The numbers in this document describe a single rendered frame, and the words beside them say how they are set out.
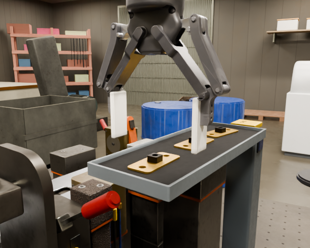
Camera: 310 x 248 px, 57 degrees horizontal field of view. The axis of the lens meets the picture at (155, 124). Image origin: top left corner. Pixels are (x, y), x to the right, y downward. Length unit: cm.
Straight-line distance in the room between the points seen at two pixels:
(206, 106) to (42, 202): 23
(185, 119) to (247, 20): 615
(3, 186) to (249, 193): 55
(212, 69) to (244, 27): 808
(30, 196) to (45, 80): 548
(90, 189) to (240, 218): 43
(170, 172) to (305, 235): 89
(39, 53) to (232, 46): 506
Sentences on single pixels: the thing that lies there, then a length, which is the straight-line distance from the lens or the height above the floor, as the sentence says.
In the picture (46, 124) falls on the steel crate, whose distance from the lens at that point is 357.
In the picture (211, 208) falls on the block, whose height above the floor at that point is 105.
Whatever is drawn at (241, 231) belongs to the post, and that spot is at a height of 89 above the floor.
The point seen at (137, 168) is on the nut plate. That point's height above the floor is 116.
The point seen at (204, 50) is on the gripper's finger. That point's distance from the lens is 34.
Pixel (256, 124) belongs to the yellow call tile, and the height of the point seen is 116.
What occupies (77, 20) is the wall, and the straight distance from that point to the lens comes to 1101.
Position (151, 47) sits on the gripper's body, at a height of 132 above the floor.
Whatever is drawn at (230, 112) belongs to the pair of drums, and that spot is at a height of 82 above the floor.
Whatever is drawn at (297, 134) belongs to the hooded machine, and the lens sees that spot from 451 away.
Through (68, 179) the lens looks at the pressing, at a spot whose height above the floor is 100.
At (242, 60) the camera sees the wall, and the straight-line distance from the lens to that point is 835.
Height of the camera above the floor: 130
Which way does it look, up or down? 12 degrees down
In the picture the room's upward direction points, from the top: straight up
